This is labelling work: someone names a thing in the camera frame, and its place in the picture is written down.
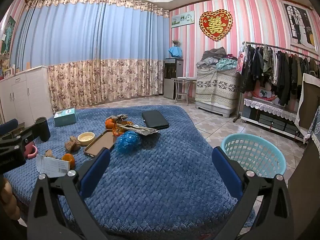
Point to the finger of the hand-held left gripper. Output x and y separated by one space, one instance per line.
43 130
8 126

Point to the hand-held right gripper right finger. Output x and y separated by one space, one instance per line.
226 172

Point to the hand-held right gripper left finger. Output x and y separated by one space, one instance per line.
95 172

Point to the small brown paper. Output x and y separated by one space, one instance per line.
50 153

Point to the orange tangerine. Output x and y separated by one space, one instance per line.
68 159

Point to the teal plastic laundry basket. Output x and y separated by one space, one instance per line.
252 155

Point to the large brown paper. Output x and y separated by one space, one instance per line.
72 144

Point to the white round bowl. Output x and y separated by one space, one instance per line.
86 138

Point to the white paper label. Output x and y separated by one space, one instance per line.
51 164

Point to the blue plastic wrap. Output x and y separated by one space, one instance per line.
128 142

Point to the orange peel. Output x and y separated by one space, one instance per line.
110 124

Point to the silver foil snack wrapper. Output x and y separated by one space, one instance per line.
141 130

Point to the person's left hand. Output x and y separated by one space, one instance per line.
8 200

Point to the teal tissue box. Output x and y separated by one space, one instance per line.
65 117

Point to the brown rectangular tray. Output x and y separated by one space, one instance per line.
100 142

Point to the white cabinet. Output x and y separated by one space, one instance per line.
25 97

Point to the blue fluffy blanket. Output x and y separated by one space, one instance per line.
155 180

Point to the low black cabinet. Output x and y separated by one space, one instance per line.
270 122

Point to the white lace cloth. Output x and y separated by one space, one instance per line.
270 106

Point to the black flat case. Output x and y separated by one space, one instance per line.
155 120

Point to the brown wooden furniture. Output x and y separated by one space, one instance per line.
306 192

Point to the beige patterned cloth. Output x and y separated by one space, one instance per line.
216 87

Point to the blue and floral curtain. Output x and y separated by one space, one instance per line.
95 55

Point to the blue patterned cloth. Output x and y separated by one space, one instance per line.
315 127

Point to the small metal table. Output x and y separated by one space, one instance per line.
183 80

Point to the grey water dispenser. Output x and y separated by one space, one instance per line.
172 80

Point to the wooden headboard with white cloth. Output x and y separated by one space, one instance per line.
308 100

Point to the pink hanging bag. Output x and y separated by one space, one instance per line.
240 62

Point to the row of hanging clothes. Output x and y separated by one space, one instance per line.
275 72

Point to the pile of clothes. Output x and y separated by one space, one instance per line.
215 56

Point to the blue cloth cover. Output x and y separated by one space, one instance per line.
175 52

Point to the metal clothes rack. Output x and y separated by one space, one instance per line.
275 47

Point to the small potted plant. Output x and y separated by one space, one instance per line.
176 43

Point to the framed wall painting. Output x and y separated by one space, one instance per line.
7 36

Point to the red heart wall decoration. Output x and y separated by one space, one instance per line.
215 25

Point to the long wall picture panel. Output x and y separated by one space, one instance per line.
183 19

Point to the wall poster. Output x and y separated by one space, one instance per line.
298 25

